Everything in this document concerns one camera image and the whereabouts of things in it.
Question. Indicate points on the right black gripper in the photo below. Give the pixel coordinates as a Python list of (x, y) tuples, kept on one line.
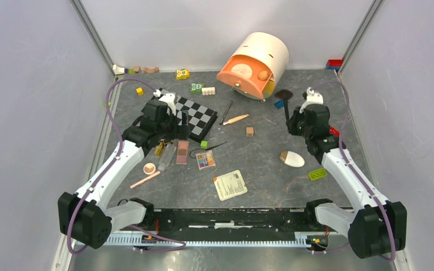
[(290, 123)]

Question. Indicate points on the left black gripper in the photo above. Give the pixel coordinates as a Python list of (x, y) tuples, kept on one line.
[(171, 135)]

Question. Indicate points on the black makeup brush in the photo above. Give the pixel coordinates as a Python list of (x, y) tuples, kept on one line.
[(284, 95)]

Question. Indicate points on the black eyeliner pencil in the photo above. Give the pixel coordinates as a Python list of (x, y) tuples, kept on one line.
[(225, 113)]

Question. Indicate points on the small orange sponge ball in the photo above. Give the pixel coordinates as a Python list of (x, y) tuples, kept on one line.
[(263, 75)]

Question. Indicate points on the cream round drawer cabinet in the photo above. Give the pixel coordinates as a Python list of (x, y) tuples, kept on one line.
[(268, 49)]

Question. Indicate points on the orange top drawer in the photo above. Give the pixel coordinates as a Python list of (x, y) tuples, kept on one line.
[(252, 88)]

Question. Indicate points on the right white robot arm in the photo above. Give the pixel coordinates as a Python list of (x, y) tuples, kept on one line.
[(376, 226)]

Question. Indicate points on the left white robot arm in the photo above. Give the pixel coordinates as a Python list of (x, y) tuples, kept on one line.
[(84, 215)]

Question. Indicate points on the black white checkerboard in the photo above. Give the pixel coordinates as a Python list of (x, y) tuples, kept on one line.
[(200, 118)]

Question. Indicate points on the small green cube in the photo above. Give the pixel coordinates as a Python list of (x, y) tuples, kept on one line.
[(204, 144)]

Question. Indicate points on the blue lego brick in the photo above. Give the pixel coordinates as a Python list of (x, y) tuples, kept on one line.
[(280, 104)]

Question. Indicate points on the pink blush palette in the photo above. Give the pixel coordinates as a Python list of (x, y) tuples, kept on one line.
[(182, 152)]

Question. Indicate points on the black tweezers with loop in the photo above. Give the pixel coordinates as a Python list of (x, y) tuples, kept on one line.
[(204, 149)]

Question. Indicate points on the colourful eyeshadow palette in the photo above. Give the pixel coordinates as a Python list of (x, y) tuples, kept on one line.
[(205, 160)]

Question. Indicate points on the white gold oval case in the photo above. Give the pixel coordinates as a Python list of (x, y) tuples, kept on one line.
[(292, 159)]

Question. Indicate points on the red plastic toy piece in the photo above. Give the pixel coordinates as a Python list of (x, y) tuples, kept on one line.
[(334, 131)]

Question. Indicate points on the small wooden cube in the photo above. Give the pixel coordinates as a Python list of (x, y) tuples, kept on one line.
[(250, 131)]

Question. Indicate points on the green number block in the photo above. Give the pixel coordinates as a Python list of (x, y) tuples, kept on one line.
[(196, 87)]

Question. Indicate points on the white lego brick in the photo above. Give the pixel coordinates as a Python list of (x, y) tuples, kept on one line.
[(208, 91)]

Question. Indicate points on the small round blush pot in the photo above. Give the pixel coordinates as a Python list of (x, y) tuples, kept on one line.
[(149, 168)]

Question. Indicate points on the green lego brick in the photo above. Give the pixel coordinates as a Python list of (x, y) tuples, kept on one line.
[(317, 174)]

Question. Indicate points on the yellow owl toy block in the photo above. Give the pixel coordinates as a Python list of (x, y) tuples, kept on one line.
[(182, 74)]

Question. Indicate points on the yellow small cube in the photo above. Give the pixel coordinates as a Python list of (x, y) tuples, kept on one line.
[(140, 91)]

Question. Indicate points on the wooden arch block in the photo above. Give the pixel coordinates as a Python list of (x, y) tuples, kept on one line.
[(151, 70)]

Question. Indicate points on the white paper sachet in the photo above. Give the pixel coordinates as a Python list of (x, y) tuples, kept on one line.
[(230, 185)]

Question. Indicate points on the red blue brick stack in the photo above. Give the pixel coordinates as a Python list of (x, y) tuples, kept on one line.
[(334, 64)]

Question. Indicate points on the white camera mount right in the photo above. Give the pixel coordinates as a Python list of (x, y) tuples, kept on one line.
[(311, 97)]

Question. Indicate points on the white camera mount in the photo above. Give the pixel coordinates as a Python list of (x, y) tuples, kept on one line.
[(311, 97), (167, 97)]

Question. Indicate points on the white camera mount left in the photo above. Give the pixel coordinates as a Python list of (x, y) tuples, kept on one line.
[(167, 97)]

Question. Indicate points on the wooden handled makeup tool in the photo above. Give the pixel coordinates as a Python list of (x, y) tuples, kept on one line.
[(235, 119)]

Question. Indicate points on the white corner bracket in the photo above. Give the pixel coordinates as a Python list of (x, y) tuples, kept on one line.
[(117, 70)]

